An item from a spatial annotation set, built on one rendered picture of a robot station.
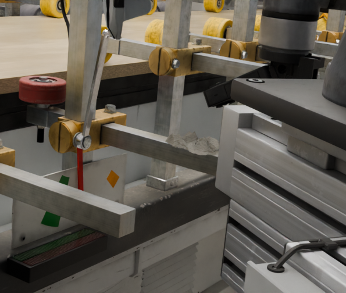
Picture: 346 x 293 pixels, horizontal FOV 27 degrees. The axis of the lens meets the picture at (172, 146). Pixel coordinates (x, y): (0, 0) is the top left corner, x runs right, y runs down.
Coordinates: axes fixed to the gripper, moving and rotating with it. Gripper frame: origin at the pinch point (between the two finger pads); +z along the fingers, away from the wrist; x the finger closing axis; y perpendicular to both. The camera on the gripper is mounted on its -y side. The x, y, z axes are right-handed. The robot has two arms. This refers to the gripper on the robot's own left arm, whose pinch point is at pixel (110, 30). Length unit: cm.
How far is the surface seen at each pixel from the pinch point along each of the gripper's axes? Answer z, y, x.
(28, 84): 11.3, -9.5, 18.0
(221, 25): 10, 47, 70
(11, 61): 11.8, -9.4, 41.6
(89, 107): 11.7, -2.9, 1.6
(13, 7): 13, 4, 146
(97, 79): 7.2, -2.0, 0.5
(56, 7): 11, 14, 125
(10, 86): 13.1, -11.7, 25.5
